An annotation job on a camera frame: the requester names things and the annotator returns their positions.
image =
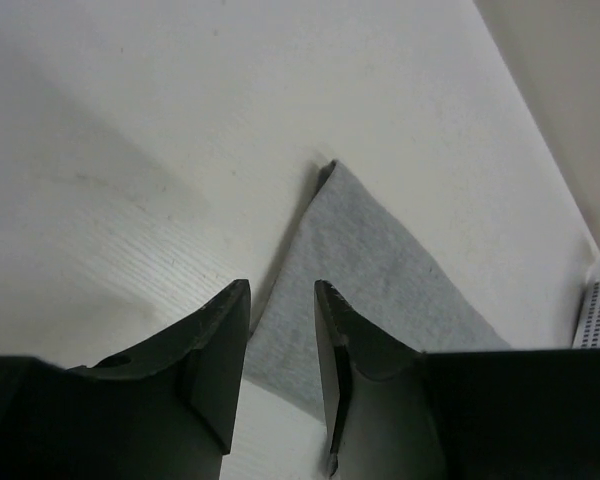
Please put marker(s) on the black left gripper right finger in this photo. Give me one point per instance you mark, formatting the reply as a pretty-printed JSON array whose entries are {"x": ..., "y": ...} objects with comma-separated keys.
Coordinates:
[{"x": 393, "y": 412}]

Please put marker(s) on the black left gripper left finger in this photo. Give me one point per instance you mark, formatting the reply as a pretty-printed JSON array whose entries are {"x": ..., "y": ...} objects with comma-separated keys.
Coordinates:
[{"x": 164, "y": 408}]

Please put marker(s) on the grey tank top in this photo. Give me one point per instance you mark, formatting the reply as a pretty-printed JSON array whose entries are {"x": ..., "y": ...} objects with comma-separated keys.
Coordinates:
[{"x": 349, "y": 239}]

